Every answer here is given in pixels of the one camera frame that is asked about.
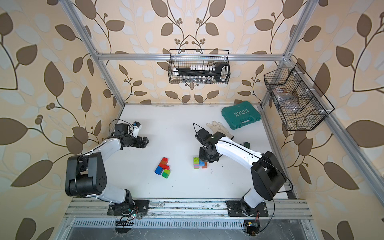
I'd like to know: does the back wire basket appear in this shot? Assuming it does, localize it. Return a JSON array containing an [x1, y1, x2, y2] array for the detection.
[[168, 49, 231, 85]]

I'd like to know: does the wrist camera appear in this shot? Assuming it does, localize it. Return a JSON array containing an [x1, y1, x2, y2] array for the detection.
[[195, 128, 212, 146], [132, 122, 141, 138]]

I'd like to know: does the black pipe wrench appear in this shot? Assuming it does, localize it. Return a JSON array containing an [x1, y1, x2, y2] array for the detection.
[[243, 142, 250, 149]]

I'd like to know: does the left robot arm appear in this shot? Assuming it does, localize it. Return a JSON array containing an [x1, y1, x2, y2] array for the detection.
[[65, 122, 149, 209]]

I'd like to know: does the white work glove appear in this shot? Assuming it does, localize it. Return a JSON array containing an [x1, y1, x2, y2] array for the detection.
[[206, 121, 234, 140]]

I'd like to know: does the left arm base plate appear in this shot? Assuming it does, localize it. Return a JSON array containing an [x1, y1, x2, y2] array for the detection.
[[107, 200, 150, 216]]

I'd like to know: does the small red lego brick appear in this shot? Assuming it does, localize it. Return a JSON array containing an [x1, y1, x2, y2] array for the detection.
[[159, 164, 170, 170]]

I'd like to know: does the dark blue lego brick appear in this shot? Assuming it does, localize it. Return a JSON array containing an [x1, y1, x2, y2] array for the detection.
[[155, 166, 164, 176]]

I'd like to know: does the light blue long lego brick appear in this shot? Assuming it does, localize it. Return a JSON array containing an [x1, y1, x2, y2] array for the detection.
[[194, 162, 204, 167]]

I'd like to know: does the right wire basket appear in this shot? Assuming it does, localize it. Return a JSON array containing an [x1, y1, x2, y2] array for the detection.
[[264, 63, 335, 131]]

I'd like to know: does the green plastic tool case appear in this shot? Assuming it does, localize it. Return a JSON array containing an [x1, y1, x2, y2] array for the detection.
[[222, 101, 262, 130]]

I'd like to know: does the red long lego brick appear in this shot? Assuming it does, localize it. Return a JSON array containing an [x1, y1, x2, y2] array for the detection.
[[161, 158, 169, 164]]

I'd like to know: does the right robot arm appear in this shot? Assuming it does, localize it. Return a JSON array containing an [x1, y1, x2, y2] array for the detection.
[[195, 129, 288, 216]]

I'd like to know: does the wire basket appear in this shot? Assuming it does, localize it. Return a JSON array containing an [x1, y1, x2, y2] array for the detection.
[[264, 63, 335, 131], [168, 49, 231, 85]]

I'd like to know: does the black socket holder set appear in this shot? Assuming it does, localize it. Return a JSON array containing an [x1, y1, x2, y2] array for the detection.
[[168, 62, 231, 84]]

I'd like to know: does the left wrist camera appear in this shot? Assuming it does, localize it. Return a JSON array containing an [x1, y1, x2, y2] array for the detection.
[[132, 122, 141, 138]]

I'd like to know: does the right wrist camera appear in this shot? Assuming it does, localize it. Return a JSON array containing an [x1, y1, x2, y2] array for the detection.
[[195, 128, 212, 146]]

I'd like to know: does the plastic bag in basket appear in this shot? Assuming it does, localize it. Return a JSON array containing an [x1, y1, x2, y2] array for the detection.
[[274, 88, 300, 112]]

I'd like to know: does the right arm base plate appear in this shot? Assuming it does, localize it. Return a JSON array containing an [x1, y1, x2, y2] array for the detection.
[[226, 200, 269, 218]]

